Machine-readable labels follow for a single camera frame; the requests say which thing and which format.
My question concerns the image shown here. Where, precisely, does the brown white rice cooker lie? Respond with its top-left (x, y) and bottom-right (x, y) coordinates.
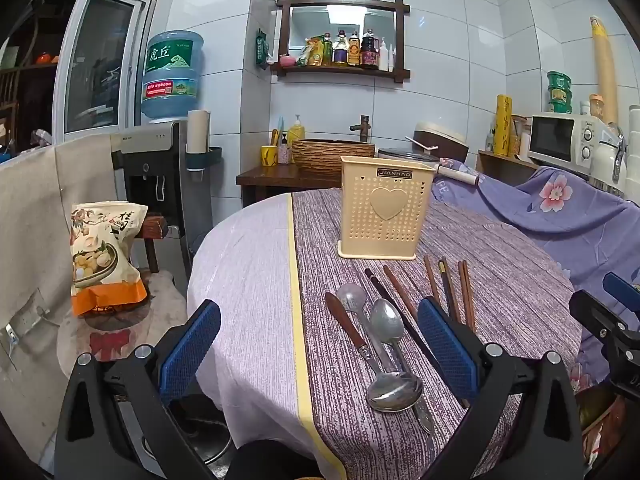
top-left (412, 121), bottom-right (471, 164)

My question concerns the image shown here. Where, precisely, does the green hanging packet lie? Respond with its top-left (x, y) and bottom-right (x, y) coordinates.
top-left (255, 28), bottom-right (271, 72)

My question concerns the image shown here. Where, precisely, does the grey water dispenser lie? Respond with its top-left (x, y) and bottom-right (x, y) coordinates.
top-left (111, 121), bottom-right (215, 266)

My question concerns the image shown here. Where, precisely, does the yellow soap pump bottle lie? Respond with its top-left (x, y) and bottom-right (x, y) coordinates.
top-left (285, 114), bottom-right (306, 144)

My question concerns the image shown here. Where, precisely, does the tall beige roll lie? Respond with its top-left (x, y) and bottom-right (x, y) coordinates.
top-left (589, 15), bottom-right (620, 127)

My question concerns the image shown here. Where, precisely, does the beige paper roll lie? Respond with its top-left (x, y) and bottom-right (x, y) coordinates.
top-left (187, 109), bottom-right (211, 155)

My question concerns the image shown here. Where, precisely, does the oval metal spoon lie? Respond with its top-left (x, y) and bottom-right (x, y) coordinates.
top-left (369, 298), bottom-right (420, 387)

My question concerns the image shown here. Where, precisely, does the round stool red bow cushion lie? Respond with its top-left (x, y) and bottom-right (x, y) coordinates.
top-left (56, 269), bottom-right (192, 387)

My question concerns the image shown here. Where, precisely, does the purple floral sheet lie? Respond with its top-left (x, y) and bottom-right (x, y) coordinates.
top-left (431, 157), bottom-right (640, 393)

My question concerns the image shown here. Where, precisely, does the brown wooden chopstick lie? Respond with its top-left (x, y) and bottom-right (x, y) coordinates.
top-left (423, 255), bottom-right (443, 307)
top-left (456, 260), bottom-right (475, 332)
top-left (462, 259), bottom-right (478, 332)
top-left (383, 265), bottom-right (420, 320)

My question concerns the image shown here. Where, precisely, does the bronze faucet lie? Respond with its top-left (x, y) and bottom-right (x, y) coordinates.
top-left (349, 113), bottom-right (375, 144)

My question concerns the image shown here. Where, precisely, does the black chopstick gold band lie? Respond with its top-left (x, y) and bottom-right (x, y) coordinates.
top-left (438, 258), bottom-right (463, 325)

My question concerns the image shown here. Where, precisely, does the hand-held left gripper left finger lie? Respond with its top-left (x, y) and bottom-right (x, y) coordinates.
top-left (54, 299), bottom-right (222, 480)

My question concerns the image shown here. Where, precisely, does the beige cloth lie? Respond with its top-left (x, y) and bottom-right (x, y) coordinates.
top-left (0, 132), bottom-right (126, 441)

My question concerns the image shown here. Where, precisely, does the purple white striped tablecloth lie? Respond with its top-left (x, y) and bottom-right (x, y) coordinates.
top-left (187, 187), bottom-right (585, 480)

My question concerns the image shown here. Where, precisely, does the green wall holder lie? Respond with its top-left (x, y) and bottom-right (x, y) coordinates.
top-left (185, 146), bottom-right (224, 172)

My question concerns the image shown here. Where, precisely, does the metal basin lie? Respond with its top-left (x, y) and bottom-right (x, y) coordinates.
top-left (144, 399), bottom-right (237, 467)

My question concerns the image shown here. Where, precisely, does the glass jar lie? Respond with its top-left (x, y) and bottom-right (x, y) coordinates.
top-left (510, 114), bottom-right (529, 154)

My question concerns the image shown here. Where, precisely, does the sliding glass window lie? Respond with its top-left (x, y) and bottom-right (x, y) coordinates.
top-left (64, 0), bottom-right (157, 144)

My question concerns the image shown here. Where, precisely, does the row of condiment bottles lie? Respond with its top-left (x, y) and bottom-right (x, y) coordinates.
top-left (279, 29), bottom-right (397, 72)

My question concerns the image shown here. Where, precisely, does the white electric kettle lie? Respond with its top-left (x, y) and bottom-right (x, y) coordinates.
top-left (589, 122), bottom-right (629, 194)

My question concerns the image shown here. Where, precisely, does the small round metal spoon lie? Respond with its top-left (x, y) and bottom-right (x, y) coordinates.
top-left (337, 283), bottom-right (398, 377)

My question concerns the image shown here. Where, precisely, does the wooden box shelf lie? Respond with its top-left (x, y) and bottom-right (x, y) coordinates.
top-left (474, 149), bottom-right (540, 187)

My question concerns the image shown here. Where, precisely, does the beige perforated utensil holder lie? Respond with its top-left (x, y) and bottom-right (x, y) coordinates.
top-left (336, 155), bottom-right (437, 261)

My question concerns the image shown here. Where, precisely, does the wooden framed mirror shelf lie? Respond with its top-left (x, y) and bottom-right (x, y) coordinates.
top-left (271, 0), bottom-right (412, 81)

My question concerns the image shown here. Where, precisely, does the large metal spoon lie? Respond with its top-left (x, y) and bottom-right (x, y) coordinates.
top-left (366, 370), bottom-right (424, 414)

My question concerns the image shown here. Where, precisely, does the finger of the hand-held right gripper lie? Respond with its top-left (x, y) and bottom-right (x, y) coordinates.
top-left (569, 289), bottom-right (640, 397)
top-left (602, 272), bottom-right (640, 313)

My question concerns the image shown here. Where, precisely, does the woven brown basin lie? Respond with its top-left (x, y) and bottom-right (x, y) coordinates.
top-left (291, 138), bottom-right (376, 179)

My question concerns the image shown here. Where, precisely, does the wooden sink cabinet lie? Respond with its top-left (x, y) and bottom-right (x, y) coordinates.
top-left (235, 164), bottom-right (347, 209)

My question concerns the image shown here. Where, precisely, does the white microwave oven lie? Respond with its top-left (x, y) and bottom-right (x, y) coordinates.
top-left (528, 112), bottom-right (609, 177)

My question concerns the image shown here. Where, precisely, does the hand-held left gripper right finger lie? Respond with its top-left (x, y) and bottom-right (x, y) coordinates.
top-left (417, 296), bottom-right (586, 480)

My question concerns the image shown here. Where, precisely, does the blue water jug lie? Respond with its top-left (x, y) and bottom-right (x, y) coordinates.
top-left (140, 30), bottom-right (205, 124)

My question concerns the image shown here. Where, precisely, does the dark wooden shelf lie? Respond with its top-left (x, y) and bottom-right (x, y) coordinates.
top-left (0, 42), bottom-right (67, 161)

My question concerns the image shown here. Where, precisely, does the dark wooden chair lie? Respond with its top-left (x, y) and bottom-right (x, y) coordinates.
top-left (131, 214), bottom-right (169, 274)

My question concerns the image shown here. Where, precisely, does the stack of green cans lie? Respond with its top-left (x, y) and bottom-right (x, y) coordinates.
top-left (545, 70), bottom-right (573, 114)

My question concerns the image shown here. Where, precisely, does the printed snack bag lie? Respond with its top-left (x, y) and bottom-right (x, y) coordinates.
top-left (69, 201), bottom-right (150, 317)

